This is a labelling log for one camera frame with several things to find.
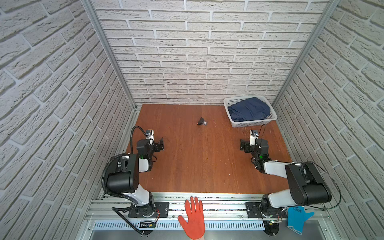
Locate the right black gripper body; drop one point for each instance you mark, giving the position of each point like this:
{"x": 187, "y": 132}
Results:
{"x": 245, "y": 146}

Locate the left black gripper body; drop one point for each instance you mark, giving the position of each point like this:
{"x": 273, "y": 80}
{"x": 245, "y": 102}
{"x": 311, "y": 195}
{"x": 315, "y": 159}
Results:
{"x": 157, "y": 145}

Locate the dark blue denim trousers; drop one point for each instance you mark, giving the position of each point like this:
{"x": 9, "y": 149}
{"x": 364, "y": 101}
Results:
{"x": 252, "y": 109}

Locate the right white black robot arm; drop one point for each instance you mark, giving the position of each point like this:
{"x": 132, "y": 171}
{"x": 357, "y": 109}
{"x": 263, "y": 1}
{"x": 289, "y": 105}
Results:
{"x": 306, "y": 185}

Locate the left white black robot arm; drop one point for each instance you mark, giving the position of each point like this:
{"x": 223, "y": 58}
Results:
{"x": 120, "y": 177}

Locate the white plastic laundry basket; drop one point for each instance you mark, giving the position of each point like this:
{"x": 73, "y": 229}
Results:
{"x": 236, "y": 124}

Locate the small black clip object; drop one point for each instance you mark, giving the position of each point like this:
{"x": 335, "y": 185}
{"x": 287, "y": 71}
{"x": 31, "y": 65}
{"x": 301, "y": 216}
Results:
{"x": 202, "y": 122}

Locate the small black electronics box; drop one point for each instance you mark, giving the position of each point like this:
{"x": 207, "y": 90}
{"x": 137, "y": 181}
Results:
{"x": 147, "y": 225}

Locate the blue work glove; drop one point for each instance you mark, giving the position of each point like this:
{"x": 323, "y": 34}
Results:
{"x": 297, "y": 216}

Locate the black round floor puck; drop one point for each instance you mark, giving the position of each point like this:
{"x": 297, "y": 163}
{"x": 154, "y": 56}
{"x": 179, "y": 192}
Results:
{"x": 271, "y": 229}

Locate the red work glove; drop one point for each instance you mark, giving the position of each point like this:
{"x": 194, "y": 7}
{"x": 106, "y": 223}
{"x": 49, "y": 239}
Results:
{"x": 194, "y": 227}

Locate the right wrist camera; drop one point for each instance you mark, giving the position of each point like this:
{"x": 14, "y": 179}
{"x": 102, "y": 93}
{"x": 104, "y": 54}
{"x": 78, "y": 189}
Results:
{"x": 254, "y": 135}

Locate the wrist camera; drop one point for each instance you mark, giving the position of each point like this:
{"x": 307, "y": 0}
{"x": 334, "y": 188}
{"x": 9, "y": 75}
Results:
{"x": 150, "y": 136}
{"x": 254, "y": 135}

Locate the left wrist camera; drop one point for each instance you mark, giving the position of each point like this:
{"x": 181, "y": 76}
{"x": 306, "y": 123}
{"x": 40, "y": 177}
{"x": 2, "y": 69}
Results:
{"x": 150, "y": 136}

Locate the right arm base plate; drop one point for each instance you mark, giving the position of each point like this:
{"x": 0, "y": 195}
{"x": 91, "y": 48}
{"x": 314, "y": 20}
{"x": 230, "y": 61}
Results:
{"x": 259, "y": 210}

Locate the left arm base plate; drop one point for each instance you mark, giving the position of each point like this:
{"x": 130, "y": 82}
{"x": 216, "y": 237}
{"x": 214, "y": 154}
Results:
{"x": 162, "y": 209}

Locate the aluminium mounting rail frame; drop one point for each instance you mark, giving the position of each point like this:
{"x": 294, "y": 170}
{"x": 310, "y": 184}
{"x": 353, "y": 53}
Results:
{"x": 224, "y": 212}

